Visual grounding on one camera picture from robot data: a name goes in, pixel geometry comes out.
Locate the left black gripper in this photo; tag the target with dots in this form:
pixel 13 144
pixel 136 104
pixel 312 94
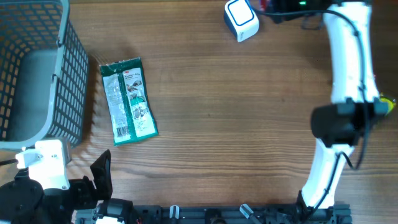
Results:
pixel 89 195

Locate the dark green box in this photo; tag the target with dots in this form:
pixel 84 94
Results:
pixel 126 95

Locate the yellow liquid bottle grey cap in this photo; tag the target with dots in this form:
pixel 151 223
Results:
pixel 389 101

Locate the green lid spice jar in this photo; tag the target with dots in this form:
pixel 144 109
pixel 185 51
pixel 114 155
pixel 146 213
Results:
pixel 263 4

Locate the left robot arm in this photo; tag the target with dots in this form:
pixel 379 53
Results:
pixel 24 200

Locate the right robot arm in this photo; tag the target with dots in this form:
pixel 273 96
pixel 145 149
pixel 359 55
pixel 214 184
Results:
pixel 341 128

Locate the white barcode scanner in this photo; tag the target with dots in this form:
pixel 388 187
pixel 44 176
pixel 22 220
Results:
pixel 240 19

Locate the grey plastic mesh basket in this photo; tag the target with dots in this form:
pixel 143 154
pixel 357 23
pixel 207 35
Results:
pixel 44 74

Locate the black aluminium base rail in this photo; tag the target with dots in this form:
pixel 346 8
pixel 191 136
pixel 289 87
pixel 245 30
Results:
pixel 270 214

